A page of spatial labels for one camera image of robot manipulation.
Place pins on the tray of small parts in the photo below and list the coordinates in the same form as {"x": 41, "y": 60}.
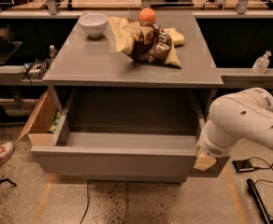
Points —
{"x": 36, "y": 70}

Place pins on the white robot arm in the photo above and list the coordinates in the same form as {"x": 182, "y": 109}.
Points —
{"x": 245, "y": 114}

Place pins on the grey top drawer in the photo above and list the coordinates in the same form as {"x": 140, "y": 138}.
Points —
{"x": 148, "y": 132}

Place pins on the black cylindrical pole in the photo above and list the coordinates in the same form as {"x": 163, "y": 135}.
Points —
{"x": 253, "y": 191}

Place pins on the brown chip bag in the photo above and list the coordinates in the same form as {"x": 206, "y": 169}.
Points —
{"x": 144, "y": 41}

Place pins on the green bag in box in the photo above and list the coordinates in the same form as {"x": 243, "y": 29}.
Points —
{"x": 55, "y": 123}

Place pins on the small clear bottle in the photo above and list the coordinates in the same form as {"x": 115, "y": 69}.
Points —
{"x": 52, "y": 53}

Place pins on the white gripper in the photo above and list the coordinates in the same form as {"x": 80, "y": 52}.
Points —
{"x": 211, "y": 146}

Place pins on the white bowl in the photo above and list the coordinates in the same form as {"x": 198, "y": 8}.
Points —
{"x": 93, "y": 24}

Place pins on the yellow sponge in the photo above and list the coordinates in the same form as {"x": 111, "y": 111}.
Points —
{"x": 178, "y": 38}

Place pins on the grey drawer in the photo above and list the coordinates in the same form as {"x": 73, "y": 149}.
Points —
{"x": 135, "y": 178}
{"x": 148, "y": 132}

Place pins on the cardboard box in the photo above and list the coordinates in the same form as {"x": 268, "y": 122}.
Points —
{"x": 37, "y": 127}

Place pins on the grey bottom drawer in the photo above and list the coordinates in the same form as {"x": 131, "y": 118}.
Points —
{"x": 135, "y": 178}

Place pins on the grey drawer cabinet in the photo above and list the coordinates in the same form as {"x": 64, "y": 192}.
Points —
{"x": 84, "y": 62}

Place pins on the black power adapter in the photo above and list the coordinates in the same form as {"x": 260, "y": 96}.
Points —
{"x": 243, "y": 166}

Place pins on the orange fruit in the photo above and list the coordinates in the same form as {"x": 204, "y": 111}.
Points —
{"x": 147, "y": 14}

